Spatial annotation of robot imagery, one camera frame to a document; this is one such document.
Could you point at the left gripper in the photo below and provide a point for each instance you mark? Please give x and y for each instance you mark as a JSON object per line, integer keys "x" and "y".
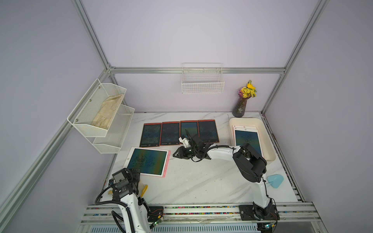
{"x": 135, "y": 177}

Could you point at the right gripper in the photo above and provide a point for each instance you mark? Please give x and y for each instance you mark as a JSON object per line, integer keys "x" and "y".
{"x": 182, "y": 153}

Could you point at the yellow knit glove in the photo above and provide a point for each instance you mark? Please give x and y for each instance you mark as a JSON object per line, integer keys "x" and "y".
{"x": 144, "y": 190}

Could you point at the red writing tablet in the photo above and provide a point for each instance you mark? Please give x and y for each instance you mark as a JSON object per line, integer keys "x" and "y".
{"x": 208, "y": 131}
{"x": 170, "y": 133}
{"x": 190, "y": 130}
{"x": 151, "y": 135}

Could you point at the pink writing tablet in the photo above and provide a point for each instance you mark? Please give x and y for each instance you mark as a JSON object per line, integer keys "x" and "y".
{"x": 150, "y": 162}
{"x": 247, "y": 134}

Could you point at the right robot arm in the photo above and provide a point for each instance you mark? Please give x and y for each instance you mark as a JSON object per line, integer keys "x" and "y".
{"x": 250, "y": 163}

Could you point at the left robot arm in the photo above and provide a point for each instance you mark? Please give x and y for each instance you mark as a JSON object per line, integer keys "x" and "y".
{"x": 134, "y": 210}

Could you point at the dark glass vase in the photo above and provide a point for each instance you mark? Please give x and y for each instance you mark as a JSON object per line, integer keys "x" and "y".
{"x": 240, "y": 107}

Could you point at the beige cloth in shelf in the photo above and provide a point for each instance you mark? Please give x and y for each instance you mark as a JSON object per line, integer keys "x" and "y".
{"x": 106, "y": 114}

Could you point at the yellow flower bouquet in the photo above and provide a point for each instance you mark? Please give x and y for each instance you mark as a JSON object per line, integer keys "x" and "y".
{"x": 248, "y": 91}

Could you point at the light blue plastic scoop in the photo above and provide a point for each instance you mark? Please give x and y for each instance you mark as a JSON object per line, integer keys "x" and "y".
{"x": 275, "y": 180}

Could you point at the white mesh wall shelf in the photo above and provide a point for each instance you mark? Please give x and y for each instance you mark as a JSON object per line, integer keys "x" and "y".
{"x": 104, "y": 141}

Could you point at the white wire wall basket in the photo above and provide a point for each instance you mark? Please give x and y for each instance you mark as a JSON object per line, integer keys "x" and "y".
{"x": 202, "y": 78}

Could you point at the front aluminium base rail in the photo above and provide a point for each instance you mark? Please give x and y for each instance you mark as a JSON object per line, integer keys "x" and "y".
{"x": 234, "y": 218}

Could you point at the aluminium frame rails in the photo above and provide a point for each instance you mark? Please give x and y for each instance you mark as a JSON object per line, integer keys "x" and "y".
{"x": 33, "y": 175}

